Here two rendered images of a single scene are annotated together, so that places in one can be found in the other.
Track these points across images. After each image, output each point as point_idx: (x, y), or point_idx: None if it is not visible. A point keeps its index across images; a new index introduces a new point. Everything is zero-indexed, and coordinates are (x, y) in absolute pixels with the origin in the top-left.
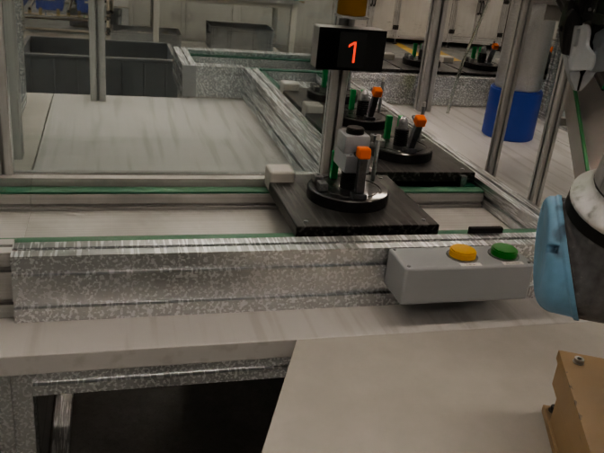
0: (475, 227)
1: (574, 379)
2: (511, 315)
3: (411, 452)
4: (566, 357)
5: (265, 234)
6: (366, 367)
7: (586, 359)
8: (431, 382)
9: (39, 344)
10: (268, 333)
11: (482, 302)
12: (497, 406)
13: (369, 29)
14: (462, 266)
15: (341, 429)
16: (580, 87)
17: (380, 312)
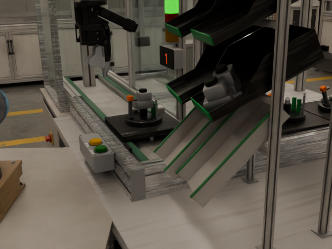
0: (124, 143)
1: (2, 161)
2: (101, 183)
3: None
4: (17, 161)
5: None
6: (53, 157)
7: (15, 164)
8: (44, 167)
9: (60, 121)
10: (72, 143)
11: (111, 177)
12: (28, 178)
13: (172, 48)
14: (84, 143)
15: (19, 156)
16: (103, 75)
17: None
